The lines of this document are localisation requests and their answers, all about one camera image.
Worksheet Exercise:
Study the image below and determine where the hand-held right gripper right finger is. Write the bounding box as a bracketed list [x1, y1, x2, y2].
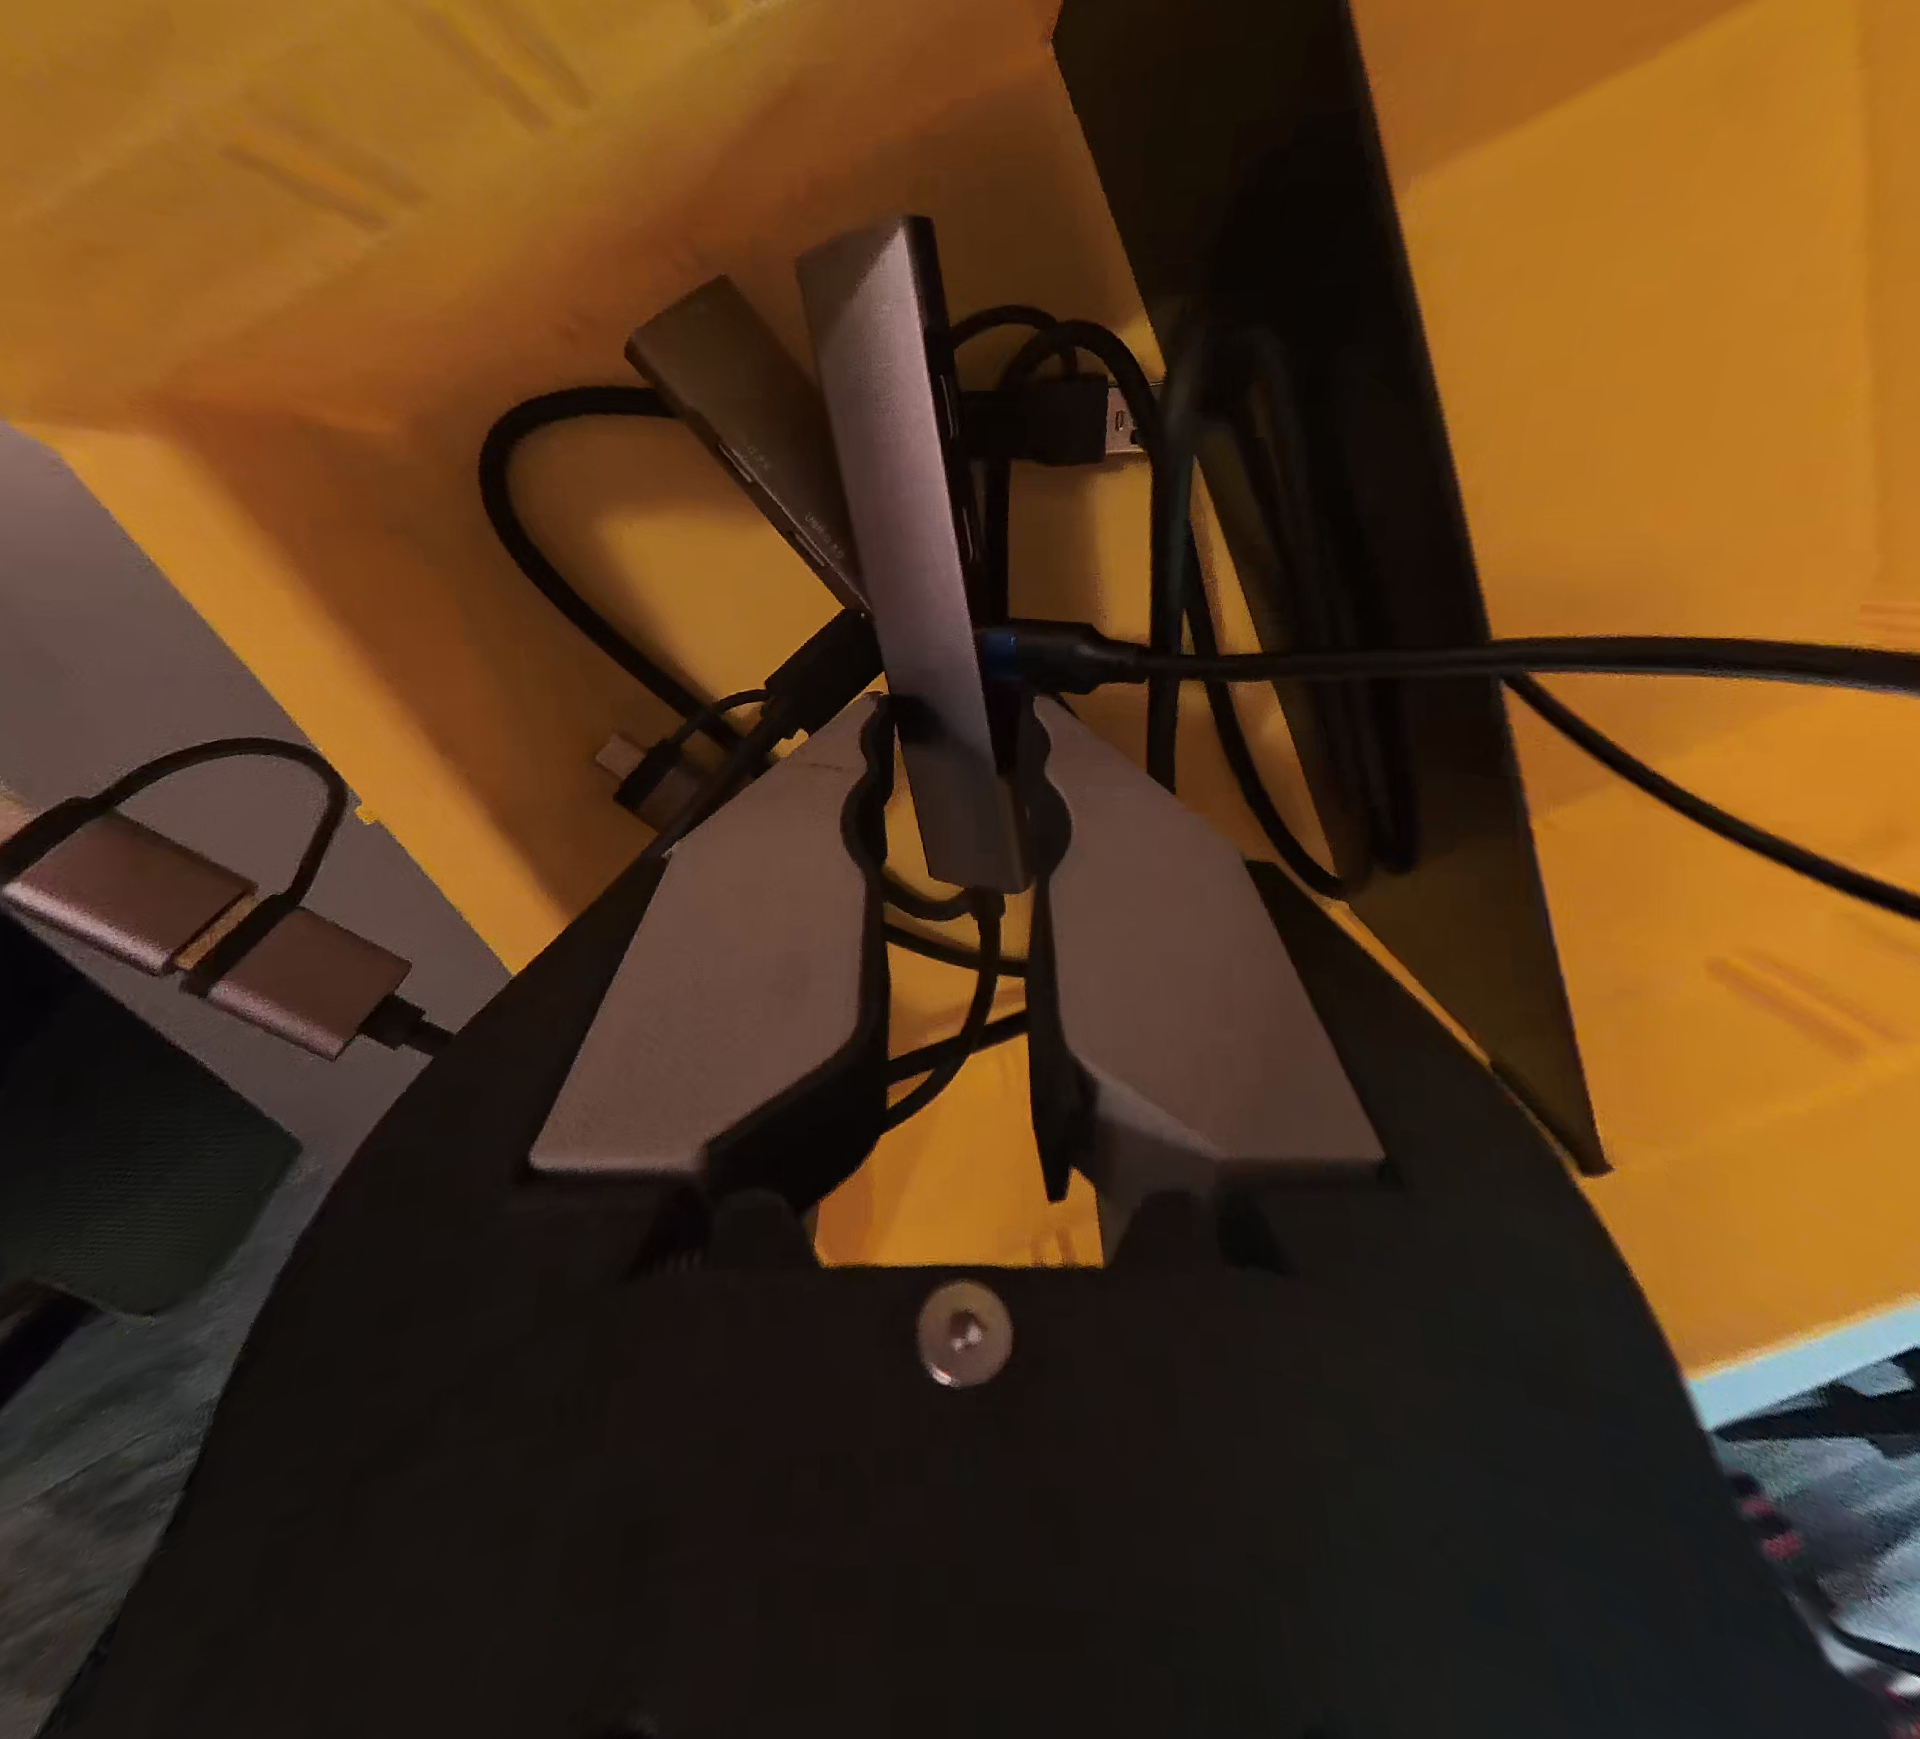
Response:
[1024, 696, 1392, 1206]

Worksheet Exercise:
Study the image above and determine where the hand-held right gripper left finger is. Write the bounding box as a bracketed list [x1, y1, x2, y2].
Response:
[529, 696, 901, 1206]

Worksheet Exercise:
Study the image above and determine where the yellow plastic bin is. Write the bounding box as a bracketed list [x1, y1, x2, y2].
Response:
[0, 0, 1920, 1381]

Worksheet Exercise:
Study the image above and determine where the black bin divider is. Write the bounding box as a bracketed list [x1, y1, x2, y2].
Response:
[1051, 0, 1614, 1177]

